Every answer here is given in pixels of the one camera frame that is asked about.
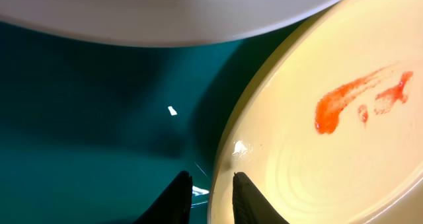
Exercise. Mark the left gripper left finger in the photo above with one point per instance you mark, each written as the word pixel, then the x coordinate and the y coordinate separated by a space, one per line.
pixel 173 205

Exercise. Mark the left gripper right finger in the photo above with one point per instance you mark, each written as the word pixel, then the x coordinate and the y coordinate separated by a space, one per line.
pixel 249 205

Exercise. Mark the yellow-green plate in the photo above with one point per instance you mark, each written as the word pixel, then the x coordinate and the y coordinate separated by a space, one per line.
pixel 329 130

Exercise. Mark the teal plastic tray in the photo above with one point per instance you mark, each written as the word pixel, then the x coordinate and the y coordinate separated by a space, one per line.
pixel 92 133

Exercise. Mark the white plate upper left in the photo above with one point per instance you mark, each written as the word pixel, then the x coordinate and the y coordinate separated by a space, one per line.
pixel 158 23

